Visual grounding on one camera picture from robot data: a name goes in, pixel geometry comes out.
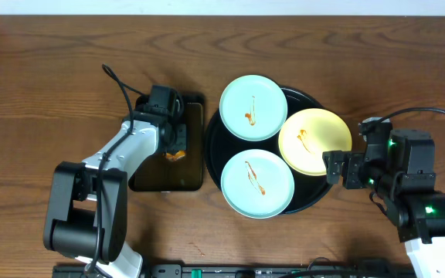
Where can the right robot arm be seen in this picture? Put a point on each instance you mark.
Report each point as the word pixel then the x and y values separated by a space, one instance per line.
pixel 397 165

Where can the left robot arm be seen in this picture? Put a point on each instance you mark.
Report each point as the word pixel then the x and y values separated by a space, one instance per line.
pixel 86 218

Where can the orange green sponge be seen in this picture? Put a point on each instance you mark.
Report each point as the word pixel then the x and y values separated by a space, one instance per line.
pixel 175 157

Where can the rectangular black water tray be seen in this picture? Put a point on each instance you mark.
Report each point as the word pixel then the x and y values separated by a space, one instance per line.
pixel 158 174

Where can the yellow plate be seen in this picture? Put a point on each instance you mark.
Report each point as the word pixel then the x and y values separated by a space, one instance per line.
pixel 307 134

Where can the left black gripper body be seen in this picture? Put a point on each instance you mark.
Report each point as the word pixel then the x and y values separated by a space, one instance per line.
pixel 178 136

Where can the round black tray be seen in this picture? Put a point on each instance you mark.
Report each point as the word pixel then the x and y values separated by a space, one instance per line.
pixel 220 145

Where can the light blue plate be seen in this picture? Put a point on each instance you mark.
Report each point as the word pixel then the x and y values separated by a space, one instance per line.
pixel 257 184
pixel 253 108

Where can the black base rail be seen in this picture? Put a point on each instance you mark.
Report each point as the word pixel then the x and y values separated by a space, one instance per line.
pixel 369 268

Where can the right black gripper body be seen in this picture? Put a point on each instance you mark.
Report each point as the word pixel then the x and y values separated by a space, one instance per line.
pixel 360 173

